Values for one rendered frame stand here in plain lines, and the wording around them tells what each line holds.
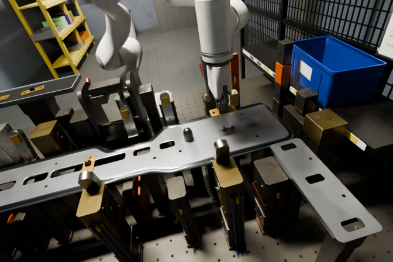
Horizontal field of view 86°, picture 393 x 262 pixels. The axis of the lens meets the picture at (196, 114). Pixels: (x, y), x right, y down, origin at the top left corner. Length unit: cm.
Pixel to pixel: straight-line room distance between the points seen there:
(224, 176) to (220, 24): 37
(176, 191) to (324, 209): 36
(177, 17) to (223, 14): 586
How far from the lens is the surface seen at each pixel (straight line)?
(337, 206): 61
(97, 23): 711
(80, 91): 83
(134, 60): 118
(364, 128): 78
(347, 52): 98
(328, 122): 72
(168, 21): 639
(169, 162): 68
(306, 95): 78
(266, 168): 66
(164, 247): 88
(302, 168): 65
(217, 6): 53
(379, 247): 95
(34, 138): 93
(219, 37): 55
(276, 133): 74
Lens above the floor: 149
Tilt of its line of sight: 36 degrees down
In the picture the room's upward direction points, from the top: 10 degrees counter-clockwise
